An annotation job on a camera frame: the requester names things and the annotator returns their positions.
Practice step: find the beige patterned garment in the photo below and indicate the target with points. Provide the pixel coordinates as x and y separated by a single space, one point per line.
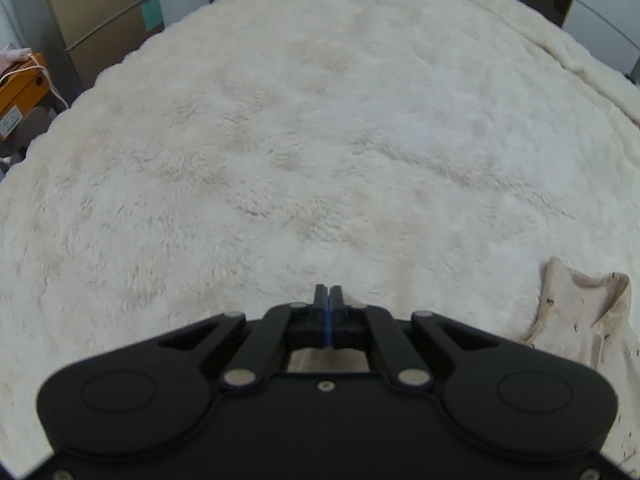
587 320

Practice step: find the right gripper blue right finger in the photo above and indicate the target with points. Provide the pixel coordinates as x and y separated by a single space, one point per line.
336 314

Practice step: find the cream fluffy blanket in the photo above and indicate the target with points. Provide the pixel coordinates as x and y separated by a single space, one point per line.
421 154

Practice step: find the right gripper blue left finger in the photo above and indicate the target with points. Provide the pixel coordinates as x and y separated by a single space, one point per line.
321 314

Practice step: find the beige drawer cabinet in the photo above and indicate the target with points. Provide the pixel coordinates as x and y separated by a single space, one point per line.
98 34

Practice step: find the orange cardboard shoebox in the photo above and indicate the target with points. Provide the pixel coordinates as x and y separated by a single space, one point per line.
22 89

